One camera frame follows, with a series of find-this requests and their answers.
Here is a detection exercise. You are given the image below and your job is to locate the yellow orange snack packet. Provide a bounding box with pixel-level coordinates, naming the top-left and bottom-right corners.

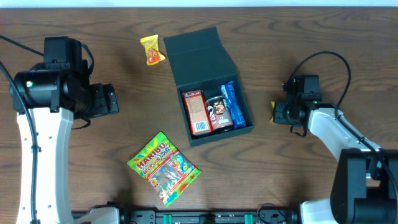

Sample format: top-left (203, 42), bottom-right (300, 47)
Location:
top-left (270, 101), bottom-right (276, 123)

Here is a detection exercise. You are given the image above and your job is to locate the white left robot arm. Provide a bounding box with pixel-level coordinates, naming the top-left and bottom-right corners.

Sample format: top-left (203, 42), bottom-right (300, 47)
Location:
top-left (11, 70), bottom-right (121, 223)

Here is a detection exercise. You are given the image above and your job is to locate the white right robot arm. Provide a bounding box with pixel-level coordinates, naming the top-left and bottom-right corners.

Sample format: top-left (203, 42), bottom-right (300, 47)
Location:
top-left (272, 101), bottom-right (397, 223)

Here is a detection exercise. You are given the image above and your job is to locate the dark snack can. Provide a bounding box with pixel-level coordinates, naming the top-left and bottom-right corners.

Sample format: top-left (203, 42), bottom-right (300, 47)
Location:
top-left (204, 90), bottom-right (234, 134)

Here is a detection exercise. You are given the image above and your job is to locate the blue cookie pack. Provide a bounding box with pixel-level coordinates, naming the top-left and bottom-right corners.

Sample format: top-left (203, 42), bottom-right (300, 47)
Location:
top-left (218, 81), bottom-right (246, 129)

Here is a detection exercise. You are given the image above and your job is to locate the red cardboard carton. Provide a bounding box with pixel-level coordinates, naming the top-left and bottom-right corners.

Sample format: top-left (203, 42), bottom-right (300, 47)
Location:
top-left (182, 90), bottom-right (213, 136)

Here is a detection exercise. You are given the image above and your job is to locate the green Haribo candy bag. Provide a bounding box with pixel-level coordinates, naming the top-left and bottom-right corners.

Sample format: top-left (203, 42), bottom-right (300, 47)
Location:
top-left (127, 131), bottom-right (201, 207)

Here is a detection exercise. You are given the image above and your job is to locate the yellow red snack packet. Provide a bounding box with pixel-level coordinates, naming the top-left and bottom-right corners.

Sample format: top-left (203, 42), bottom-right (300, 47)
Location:
top-left (140, 34), bottom-right (165, 65)

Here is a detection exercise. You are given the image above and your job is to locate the black open gift box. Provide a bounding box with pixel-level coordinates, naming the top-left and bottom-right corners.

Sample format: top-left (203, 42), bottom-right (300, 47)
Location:
top-left (164, 27), bottom-right (254, 146)

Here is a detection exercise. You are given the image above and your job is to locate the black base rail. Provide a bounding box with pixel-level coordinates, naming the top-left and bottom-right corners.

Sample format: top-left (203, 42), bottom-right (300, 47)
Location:
top-left (70, 202), bottom-right (301, 224)

